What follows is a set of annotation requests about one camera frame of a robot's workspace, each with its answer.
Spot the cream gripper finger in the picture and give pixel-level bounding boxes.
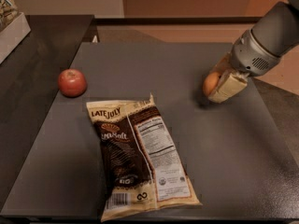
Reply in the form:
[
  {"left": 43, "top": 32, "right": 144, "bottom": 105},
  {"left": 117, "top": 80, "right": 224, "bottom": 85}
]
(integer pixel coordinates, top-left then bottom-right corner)
[
  {"left": 208, "top": 70, "right": 249, "bottom": 104},
  {"left": 210, "top": 53, "right": 233, "bottom": 75}
]

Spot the orange fruit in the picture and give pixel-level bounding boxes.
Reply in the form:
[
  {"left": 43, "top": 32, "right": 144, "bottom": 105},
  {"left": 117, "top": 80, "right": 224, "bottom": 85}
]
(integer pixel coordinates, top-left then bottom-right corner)
[{"left": 202, "top": 72, "right": 221, "bottom": 96}]

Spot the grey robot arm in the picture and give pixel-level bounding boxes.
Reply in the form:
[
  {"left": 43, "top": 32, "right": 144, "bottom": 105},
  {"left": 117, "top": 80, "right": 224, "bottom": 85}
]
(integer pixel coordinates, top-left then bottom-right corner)
[{"left": 203, "top": 0, "right": 299, "bottom": 104}]

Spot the brown Late July chip bag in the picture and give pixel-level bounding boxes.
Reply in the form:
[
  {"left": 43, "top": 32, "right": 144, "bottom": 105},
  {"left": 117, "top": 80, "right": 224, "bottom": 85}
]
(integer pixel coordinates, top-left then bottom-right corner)
[{"left": 86, "top": 98, "right": 200, "bottom": 222}]

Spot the red apple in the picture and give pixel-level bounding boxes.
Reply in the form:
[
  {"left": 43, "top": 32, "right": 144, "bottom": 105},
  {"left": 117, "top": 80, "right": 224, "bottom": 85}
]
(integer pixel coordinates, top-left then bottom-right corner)
[{"left": 58, "top": 69, "right": 88, "bottom": 97}]

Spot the white box with snacks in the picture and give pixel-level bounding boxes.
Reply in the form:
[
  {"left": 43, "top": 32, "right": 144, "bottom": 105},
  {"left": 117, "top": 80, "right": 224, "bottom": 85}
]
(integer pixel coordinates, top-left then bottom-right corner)
[{"left": 0, "top": 0, "right": 31, "bottom": 63}]

